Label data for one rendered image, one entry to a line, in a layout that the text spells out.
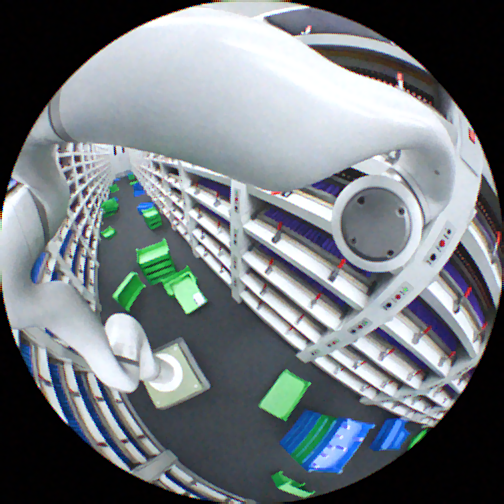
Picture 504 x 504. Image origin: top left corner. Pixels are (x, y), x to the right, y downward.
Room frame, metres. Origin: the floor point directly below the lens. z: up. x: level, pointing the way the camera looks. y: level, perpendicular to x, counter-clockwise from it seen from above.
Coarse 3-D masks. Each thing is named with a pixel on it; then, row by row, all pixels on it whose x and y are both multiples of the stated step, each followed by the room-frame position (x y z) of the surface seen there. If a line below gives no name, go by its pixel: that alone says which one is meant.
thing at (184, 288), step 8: (176, 280) 0.64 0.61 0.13; (184, 280) 0.68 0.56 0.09; (192, 280) 0.69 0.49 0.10; (176, 288) 0.59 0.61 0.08; (184, 288) 0.61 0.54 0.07; (192, 288) 0.64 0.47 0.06; (176, 296) 0.53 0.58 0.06; (184, 296) 0.55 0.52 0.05; (192, 296) 0.57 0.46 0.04; (184, 304) 0.48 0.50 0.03; (192, 304) 0.50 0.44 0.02; (192, 312) 0.44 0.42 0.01
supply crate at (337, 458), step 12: (348, 420) -0.24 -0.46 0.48; (336, 432) -0.29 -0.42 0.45; (348, 432) -0.34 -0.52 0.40; (360, 432) -0.38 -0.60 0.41; (324, 444) -0.35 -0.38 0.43; (336, 444) -0.39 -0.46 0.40; (348, 444) -0.43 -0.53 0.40; (312, 456) -0.42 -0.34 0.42; (336, 456) -0.48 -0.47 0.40; (348, 456) -0.50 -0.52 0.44; (312, 468) -0.47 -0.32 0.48; (324, 468) -0.55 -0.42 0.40; (336, 468) -0.56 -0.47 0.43
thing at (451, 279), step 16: (464, 256) 0.14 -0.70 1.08; (448, 272) 0.13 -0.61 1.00; (464, 272) 0.10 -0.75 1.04; (480, 272) 0.04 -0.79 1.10; (432, 288) 0.12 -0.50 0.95; (448, 288) 0.09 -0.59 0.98; (464, 288) 0.06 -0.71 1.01; (480, 288) 0.00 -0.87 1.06; (432, 304) 0.08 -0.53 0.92; (448, 304) 0.05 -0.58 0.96; (464, 304) 0.01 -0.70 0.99; (480, 304) -0.06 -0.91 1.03; (448, 320) 0.01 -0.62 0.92; (464, 320) -0.04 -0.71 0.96; (480, 320) -0.12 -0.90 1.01; (464, 336) -0.10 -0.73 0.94; (480, 336) -0.20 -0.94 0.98; (480, 352) -0.27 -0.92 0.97
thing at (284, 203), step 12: (336, 180) 0.52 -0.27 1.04; (252, 192) 0.57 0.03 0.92; (264, 192) 0.52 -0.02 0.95; (276, 204) 0.50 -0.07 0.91; (288, 204) 0.45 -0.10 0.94; (300, 204) 0.43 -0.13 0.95; (312, 204) 0.43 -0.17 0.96; (300, 216) 0.43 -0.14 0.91; (312, 216) 0.40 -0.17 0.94; (324, 216) 0.37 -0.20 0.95; (324, 228) 0.37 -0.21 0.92; (408, 264) 0.18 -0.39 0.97
